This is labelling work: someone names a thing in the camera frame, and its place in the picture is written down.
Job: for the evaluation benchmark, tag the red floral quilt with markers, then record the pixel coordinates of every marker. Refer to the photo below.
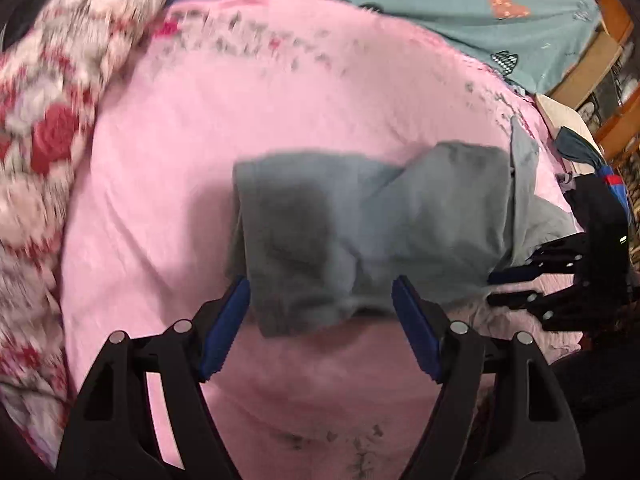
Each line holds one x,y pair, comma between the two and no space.
52,81

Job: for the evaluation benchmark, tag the pink floral bed sheet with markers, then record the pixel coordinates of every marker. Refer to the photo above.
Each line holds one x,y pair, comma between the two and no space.
321,150

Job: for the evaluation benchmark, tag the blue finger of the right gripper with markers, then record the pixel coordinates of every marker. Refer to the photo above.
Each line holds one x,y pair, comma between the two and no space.
527,272
515,300

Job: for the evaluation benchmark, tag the blue red garment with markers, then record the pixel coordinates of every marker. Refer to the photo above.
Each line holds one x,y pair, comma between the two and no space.
616,185

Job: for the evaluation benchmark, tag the grey fleece pants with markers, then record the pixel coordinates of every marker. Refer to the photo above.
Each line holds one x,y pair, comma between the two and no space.
322,236

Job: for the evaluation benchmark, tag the dark teal garment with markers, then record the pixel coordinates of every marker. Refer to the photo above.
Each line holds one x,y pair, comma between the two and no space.
575,148

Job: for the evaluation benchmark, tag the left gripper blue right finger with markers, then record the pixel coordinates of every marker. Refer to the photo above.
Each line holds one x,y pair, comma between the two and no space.
423,339

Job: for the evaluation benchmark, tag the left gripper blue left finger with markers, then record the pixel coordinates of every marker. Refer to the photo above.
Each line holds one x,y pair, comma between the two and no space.
218,324

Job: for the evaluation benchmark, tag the small grey sock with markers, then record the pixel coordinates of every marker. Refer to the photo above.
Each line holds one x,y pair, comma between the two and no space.
566,181

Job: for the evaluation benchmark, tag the cream textured pillow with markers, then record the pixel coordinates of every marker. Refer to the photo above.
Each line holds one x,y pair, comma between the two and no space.
557,115

